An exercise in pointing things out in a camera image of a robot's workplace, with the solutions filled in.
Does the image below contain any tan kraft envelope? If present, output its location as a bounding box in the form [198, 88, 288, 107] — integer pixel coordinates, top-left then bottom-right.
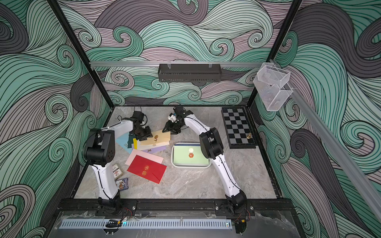
[140, 131, 171, 145]

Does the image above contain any light green envelope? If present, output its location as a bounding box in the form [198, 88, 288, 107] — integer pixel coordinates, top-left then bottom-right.
[173, 144, 210, 166]

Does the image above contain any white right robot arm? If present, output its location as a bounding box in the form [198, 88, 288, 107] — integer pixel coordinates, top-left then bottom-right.
[163, 106, 247, 215]

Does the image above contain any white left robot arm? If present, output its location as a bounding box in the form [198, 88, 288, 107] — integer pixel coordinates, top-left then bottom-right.
[83, 111, 153, 213]

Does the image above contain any white plastic storage box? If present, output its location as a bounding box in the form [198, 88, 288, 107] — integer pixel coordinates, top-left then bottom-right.
[171, 142, 212, 169]

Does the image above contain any framed card box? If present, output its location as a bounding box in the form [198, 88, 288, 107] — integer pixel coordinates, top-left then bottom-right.
[112, 163, 124, 180]

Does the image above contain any blue playing card box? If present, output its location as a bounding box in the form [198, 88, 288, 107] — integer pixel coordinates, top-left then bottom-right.
[115, 178, 129, 191]

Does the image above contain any cream white envelope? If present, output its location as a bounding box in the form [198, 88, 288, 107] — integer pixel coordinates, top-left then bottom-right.
[138, 141, 170, 151]

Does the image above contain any dark green envelope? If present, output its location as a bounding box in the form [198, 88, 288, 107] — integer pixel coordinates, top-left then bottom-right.
[127, 134, 135, 148]

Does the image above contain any light blue envelope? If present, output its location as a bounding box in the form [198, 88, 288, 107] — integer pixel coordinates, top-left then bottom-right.
[116, 133, 133, 153]

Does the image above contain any lavender envelope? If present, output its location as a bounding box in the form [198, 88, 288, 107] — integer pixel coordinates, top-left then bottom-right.
[143, 146, 166, 154]

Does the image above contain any pink envelope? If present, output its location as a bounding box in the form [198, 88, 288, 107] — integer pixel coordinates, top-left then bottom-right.
[125, 149, 164, 166]

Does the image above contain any red envelope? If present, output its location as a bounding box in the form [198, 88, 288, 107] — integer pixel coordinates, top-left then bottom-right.
[127, 155, 167, 184]

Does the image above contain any black white chessboard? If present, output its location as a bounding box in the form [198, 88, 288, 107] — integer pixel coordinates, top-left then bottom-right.
[221, 107, 257, 149]

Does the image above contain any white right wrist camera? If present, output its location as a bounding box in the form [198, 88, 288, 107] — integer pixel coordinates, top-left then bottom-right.
[168, 113, 177, 123]

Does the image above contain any black wall shelf tray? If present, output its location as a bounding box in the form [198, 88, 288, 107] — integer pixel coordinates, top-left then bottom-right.
[158, 63, 222, 83]

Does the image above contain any white perforated cable duct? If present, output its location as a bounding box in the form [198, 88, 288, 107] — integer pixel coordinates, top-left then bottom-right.
[58, 218, 233, 230]

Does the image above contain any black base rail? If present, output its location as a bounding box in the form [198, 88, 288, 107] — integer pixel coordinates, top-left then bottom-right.
[57, 198, 294, 215]

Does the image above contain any clear acrylic wall bin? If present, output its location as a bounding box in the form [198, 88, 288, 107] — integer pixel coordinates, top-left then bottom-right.
[254, 62, 293, 112]

